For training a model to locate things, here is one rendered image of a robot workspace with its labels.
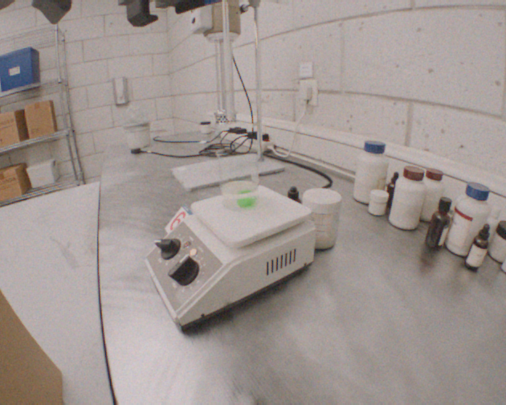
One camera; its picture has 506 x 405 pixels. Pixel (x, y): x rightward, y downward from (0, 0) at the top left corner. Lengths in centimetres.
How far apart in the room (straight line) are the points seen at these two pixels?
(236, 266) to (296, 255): 9
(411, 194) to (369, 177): 12
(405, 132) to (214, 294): 57
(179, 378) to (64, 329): 16
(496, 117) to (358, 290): 45
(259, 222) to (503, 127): 51
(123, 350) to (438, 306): 37
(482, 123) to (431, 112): 12
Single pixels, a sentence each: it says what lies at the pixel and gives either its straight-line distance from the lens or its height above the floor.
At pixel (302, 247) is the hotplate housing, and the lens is 33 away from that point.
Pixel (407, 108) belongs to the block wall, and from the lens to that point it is 68.
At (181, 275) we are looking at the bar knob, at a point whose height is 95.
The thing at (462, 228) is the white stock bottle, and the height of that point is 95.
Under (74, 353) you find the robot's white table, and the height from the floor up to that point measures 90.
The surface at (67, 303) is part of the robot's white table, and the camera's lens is 40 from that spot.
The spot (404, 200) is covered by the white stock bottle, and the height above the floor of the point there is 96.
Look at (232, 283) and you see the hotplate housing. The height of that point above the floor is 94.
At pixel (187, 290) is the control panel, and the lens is 28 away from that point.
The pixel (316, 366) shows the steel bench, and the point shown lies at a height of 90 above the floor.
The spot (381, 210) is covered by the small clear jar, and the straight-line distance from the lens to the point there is 53.
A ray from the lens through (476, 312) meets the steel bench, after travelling 39.
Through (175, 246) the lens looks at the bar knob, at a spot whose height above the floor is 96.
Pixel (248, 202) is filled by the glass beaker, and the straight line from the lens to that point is 32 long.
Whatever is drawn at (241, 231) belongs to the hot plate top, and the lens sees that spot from 28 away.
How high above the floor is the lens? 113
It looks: 25 degrees down
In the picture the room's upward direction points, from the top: 2 degrees counter-clockwise
